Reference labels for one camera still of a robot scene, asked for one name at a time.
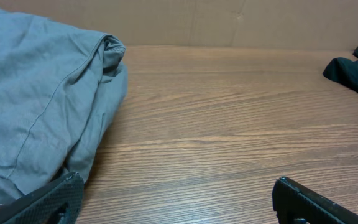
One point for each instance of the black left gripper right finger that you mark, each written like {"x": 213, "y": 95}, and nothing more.
{"x": 295, "y": 203}

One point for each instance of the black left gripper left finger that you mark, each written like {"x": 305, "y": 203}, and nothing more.
{"x": 57, "y": 202}

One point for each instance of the grey folded garment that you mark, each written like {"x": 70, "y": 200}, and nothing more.
{"x": 60, "y": 87}

